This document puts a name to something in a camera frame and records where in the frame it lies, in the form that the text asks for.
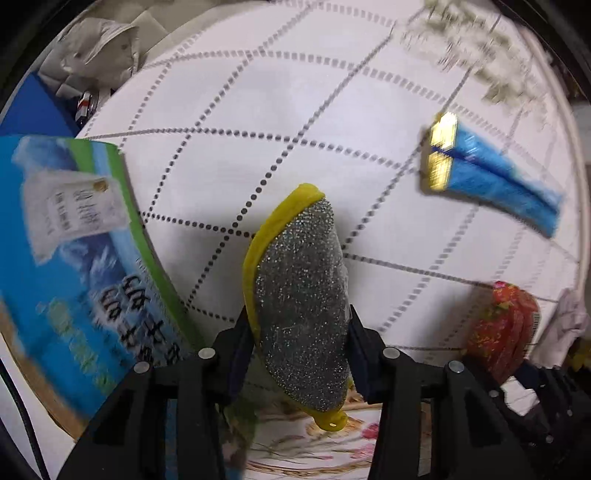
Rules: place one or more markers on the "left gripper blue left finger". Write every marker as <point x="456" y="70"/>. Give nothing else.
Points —
<point x="241" y="346"/>

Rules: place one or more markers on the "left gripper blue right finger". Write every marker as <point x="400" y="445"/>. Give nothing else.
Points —
<point x="364" y="347"/>

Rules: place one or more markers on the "yellow silver scrub sponge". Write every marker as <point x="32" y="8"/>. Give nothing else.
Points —
<point x="296" y="292"/>

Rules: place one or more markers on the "red snack packet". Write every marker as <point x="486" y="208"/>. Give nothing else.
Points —
<point x="503" y="332"/>

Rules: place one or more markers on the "open cardboard box blue sides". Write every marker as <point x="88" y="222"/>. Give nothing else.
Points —
<point x="83" y="295"/>

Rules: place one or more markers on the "long blue foil packet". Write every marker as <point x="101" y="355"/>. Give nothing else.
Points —
<point x="458" y="162"/>

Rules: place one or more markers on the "floral patterned tablecloth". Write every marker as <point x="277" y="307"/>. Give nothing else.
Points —
<point x="219" y="129"/>

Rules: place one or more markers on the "blue folded mat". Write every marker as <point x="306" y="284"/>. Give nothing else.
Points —
<point x="35" y="110"/>

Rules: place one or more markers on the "white puffer jacket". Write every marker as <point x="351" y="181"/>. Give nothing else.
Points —
<point x="88" y="61"/>

